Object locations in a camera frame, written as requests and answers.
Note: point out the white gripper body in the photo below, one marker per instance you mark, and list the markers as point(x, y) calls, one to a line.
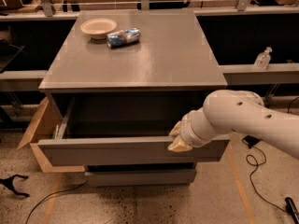
point(187, 131)

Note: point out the foam padded gripper finger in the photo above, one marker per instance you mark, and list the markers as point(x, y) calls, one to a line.
point(178, 145)
point(176, 130)

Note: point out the grey top drawer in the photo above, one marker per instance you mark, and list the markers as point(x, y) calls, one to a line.
point(107, 130)

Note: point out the grey drawer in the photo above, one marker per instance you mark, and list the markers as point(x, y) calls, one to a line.
point(141, 178)
point(107, 130)

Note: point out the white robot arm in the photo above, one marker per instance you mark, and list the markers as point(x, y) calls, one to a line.
point(226, 111)

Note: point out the grey bottom drawer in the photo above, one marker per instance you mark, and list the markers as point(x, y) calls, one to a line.
point(141, 178)

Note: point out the grey drawer cabinet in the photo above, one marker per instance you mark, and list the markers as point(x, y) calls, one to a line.
point(119, 83)

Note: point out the open cardboard box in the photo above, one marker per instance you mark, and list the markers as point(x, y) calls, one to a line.
point(42, 126)

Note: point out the black power adapter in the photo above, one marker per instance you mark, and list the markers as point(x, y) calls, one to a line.
point(250, 141)

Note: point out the clear hand sanitizer bottle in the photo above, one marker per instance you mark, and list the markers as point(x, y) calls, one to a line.
point(263, 59)

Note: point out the crushed blue soda can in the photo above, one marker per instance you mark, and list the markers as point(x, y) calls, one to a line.
point(123, 37)

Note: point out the black cylindrical floor object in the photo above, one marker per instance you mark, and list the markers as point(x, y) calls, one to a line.
point(291, 208)

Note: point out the beige paper bowl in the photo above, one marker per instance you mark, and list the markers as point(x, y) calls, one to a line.
point(98, 28)

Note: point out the black clamp tool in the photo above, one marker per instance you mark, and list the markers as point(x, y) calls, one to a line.
point(8, 183)

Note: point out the grey metal rail frame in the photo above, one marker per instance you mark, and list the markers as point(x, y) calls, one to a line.
point(143, 3)

